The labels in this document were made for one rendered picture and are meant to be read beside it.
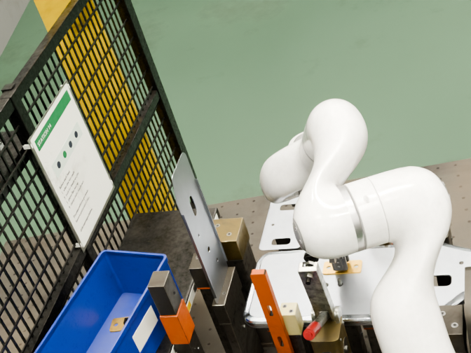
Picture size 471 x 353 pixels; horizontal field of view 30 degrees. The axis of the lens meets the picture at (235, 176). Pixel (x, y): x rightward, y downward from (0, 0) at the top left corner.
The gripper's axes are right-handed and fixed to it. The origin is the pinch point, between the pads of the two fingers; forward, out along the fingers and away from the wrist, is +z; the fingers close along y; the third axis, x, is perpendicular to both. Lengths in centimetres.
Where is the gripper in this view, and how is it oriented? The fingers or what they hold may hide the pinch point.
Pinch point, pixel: (339, 258)
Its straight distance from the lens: 188.9
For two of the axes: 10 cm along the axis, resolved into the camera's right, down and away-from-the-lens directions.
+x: -9.4, 0.8, 3.2
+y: 2.0, -6.3, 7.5
